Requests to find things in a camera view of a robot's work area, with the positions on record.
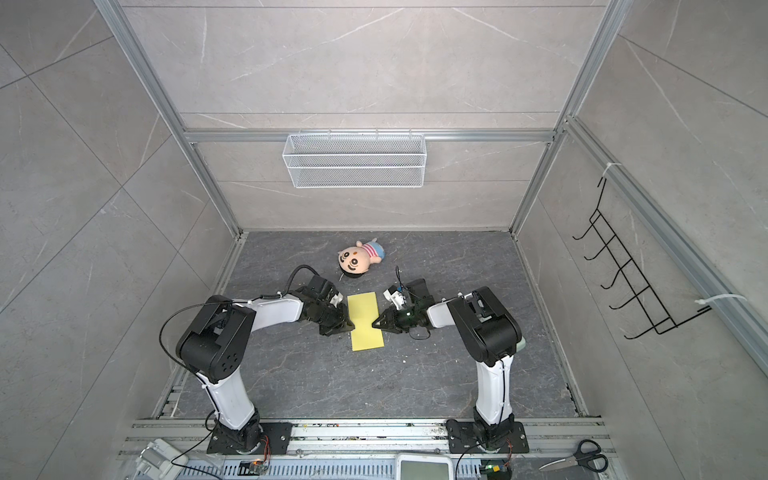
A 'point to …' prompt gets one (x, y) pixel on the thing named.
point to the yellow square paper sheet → (363, 312)
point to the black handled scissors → (587, 454)
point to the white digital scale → (424, 466)
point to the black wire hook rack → (660, 320)
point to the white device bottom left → (159, 461)
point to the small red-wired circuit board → (251, 468)
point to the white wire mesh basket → (355, 161)
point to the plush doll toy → (355, 260)
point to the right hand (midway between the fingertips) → (376, 324)
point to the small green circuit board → (496, 472)
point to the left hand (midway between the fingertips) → (355, 320)
